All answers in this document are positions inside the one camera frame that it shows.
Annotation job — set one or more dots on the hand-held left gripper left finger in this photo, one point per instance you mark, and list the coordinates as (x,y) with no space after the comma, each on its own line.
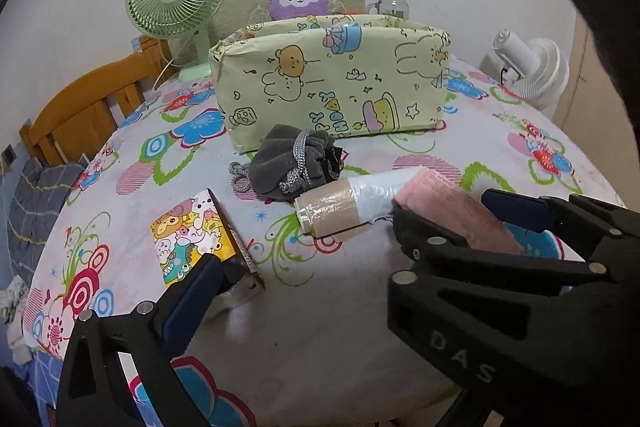
(192,302)

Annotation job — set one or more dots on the pink tissue packet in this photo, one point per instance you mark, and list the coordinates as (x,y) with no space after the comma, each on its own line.
(450,202)

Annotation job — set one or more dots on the roll of white bags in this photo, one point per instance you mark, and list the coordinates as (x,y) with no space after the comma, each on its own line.
(330,207)

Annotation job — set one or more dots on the grey plaid pillow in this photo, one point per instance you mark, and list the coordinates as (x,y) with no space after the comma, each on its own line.
(40,197)

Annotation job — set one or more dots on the wooden bed headboard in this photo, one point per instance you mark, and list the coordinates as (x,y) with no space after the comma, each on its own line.
(75,107)

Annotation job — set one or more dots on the white standing fan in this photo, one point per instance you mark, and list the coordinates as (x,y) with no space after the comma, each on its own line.
(537,67)

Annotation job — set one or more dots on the white crumpled cloth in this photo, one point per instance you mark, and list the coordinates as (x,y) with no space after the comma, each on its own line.
(15,302)

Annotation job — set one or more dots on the yellow cartoon storage box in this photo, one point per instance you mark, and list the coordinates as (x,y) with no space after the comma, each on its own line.
(300,107)

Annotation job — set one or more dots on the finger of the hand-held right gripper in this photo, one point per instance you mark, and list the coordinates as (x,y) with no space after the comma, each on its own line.
(425,242)
(515,209)

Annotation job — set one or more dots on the yellow cartoon tissue packet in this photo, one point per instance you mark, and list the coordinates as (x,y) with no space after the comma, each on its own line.
(190,232)

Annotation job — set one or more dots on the small jar with orange lid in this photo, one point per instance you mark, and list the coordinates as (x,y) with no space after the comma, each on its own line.
(355,11)

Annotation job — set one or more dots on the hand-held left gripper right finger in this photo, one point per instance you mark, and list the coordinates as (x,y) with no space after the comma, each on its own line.
(500,409)

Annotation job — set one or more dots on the beige door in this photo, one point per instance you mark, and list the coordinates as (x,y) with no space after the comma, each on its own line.
(580,72)

